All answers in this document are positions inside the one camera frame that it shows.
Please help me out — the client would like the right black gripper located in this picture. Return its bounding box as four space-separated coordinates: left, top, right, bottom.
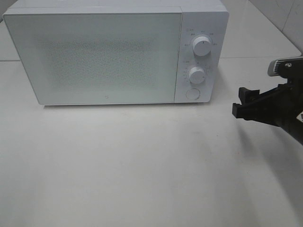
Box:
232 56 303 142

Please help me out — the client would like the white timer knob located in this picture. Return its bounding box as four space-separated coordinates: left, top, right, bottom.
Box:
188 67 206 84

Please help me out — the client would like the round white door button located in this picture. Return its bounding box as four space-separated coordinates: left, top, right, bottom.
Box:
186 88 200 100

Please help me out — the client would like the upper white power knob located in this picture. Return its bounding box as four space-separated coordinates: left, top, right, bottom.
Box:
192 34 212 57

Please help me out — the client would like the white microwave oven body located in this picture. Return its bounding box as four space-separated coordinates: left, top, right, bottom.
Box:
3 0 229 105

